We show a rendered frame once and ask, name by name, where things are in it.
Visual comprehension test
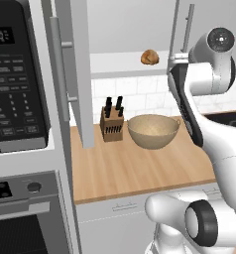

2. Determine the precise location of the grey cabinet door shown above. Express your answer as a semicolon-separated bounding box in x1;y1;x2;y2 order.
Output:
41;0;96;150
168;0;196;71

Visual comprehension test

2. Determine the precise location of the black microwave oven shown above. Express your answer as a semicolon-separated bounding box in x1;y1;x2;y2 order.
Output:
0;0;56;154

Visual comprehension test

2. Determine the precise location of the grey cabinet door handle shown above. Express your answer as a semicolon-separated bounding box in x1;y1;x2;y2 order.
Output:
49;16;78;123
179;3;195;56

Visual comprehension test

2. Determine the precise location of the steel oven door handle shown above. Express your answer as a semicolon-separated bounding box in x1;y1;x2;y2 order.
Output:
0;200;52;223

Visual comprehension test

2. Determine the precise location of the grey wall cabinet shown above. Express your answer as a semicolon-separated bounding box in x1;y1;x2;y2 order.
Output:
86;0;174;79

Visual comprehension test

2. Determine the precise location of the steel oven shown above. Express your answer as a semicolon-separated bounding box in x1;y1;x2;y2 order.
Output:
0;170;74;254

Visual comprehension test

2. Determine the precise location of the wooden knife block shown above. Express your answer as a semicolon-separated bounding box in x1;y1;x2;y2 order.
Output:
99;95;126;144

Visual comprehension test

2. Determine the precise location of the brown bread roll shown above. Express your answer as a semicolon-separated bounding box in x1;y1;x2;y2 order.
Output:
140;49;161;66

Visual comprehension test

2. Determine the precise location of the black oven knob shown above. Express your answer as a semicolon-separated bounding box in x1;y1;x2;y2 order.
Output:
26;181;43;194

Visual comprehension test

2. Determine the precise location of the black hob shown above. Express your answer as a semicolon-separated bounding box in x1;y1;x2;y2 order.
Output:
203;110;236;131

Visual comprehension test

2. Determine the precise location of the white drawer front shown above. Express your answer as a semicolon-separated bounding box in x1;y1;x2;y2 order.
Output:
75;192;159;254

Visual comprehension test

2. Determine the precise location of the grey drawer handle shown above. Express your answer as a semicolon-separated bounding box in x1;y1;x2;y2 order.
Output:
203;187;222;195
111;201;138;212

